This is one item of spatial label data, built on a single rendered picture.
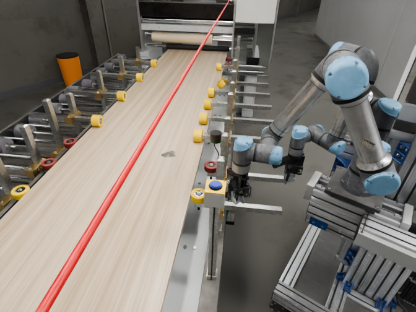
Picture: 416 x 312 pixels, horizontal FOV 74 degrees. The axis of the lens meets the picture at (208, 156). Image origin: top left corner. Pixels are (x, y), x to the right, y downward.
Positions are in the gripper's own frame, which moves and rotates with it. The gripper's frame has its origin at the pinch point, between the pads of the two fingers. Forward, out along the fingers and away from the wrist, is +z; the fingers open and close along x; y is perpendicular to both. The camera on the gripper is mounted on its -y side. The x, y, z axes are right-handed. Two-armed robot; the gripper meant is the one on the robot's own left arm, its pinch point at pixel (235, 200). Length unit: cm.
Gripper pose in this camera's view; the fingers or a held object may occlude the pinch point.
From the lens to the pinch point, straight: 133.6
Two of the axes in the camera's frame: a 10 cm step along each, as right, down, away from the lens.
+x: 9.7, -1.2, 2.1
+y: 2.4, 5.5, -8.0
